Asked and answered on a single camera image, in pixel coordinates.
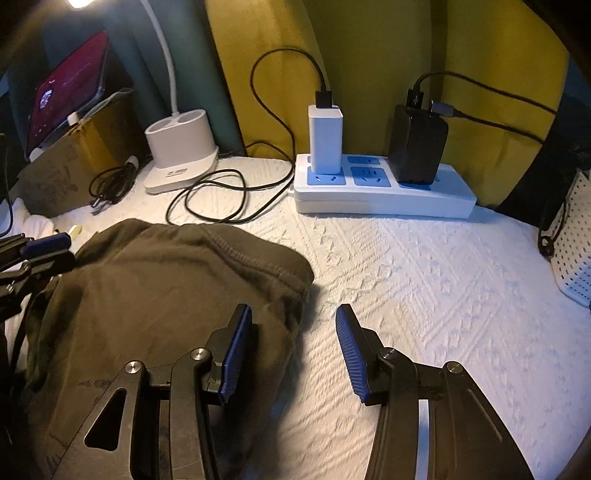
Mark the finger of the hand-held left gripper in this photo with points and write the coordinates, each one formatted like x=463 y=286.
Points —
x=46 y=244
x=46 y=267

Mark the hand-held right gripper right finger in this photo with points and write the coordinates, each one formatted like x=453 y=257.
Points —
x=353 y=355

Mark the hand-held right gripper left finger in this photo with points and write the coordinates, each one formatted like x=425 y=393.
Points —
x=235 y=360

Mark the dark olive t-shirt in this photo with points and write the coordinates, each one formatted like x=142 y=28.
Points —
x=161 y=277

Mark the white cloth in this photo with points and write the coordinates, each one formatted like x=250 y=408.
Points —
x=39 y=226

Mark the small yellow tube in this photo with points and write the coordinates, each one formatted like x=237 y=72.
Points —
x=75 y=230

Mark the brown cardboard box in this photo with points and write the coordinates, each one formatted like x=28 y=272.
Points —
x=69 y=170

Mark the white textured blanket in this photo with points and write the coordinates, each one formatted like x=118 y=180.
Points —
x=438 y=300

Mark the tablet with red screen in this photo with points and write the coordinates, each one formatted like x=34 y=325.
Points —
x=64 y=87

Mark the white power strip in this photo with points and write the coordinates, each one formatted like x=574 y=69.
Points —
x=383 y=198

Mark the white desk lamp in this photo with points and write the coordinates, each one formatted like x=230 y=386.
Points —
x=180 y=143

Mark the white charger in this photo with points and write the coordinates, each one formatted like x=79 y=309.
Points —
x=325 y=138

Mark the black charger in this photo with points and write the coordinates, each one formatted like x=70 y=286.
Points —
x=415 y=143

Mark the white plastic basket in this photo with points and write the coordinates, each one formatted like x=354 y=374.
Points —
x=575 y=249

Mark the dark cloth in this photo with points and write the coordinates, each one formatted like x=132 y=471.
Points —
x=563 y=152

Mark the yellow curtain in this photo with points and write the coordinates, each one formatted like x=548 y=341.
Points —
x=369 y=46

